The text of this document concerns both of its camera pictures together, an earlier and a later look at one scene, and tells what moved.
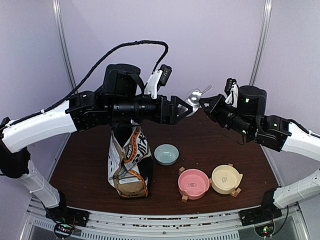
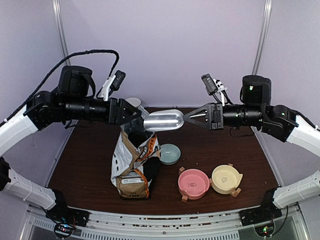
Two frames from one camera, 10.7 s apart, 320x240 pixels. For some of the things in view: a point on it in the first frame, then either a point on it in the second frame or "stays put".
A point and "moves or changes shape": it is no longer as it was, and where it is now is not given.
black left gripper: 171,118 -> 122,104
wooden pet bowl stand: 236,191 stays put
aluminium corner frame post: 59,20 stays put
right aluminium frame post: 261,43 stays put
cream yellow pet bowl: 225,178 stays put
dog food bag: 130,167 moves or changes shape
